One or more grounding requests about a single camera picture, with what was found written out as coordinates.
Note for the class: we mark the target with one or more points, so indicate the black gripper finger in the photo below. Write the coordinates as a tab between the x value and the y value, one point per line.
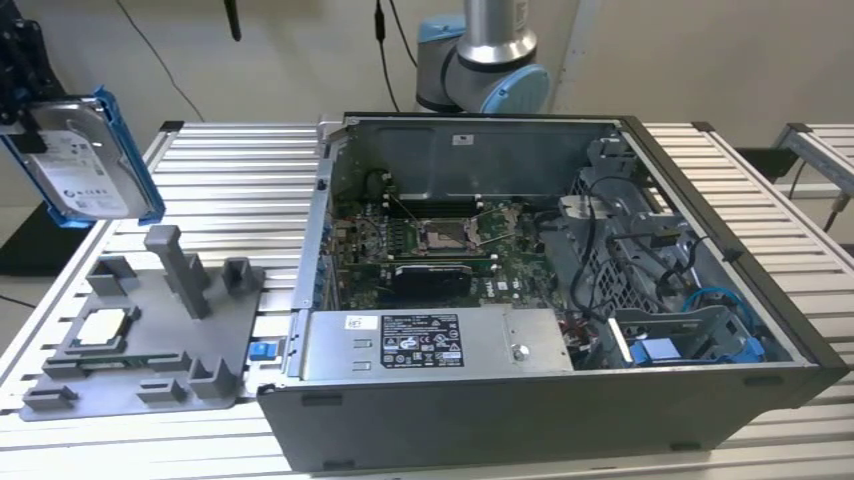
31	140

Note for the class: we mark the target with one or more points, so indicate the hard disk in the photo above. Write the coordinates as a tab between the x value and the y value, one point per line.
80	165

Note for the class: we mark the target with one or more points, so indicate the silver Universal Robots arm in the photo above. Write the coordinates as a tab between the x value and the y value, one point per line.
461	75

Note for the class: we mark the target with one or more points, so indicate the grey disk bay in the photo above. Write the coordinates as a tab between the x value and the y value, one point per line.
668	320

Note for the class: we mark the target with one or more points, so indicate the blue empty disk carrier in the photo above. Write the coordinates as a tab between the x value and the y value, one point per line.
657	350

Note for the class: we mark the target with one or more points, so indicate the black hanging rod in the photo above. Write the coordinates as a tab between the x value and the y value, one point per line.
234	20

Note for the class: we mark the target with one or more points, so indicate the silver CPU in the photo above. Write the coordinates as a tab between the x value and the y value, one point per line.
102	327

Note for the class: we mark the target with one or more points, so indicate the grey parts rack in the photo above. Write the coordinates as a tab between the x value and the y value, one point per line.
154	350

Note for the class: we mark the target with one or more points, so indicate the black heatsink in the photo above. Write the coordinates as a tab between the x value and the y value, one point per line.
377	185

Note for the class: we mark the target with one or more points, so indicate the blue plastic clip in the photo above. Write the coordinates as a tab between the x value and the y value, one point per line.
262	351

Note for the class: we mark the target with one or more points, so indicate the thin locking lever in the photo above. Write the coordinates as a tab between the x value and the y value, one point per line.
407	207

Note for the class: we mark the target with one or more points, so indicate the RAM slot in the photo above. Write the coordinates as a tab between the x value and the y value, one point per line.
434	201
441	257
434	210

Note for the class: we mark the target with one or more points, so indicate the CPU socket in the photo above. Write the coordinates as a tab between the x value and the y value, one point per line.
443	235

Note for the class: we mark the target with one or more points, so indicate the green motherboard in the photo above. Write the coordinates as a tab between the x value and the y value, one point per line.
521	260

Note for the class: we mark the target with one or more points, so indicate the silver power supply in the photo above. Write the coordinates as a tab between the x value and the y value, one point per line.
494	345

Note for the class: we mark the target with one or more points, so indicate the open black PC case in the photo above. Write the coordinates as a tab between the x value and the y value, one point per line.
467	425

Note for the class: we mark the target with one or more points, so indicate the grey perforated drive cage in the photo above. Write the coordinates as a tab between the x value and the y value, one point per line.
621	280

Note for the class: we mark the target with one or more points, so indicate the black box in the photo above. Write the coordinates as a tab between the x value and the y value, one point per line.
768	162

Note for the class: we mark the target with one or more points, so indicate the aluminium slatted side table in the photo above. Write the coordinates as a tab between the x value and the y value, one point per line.
828	145

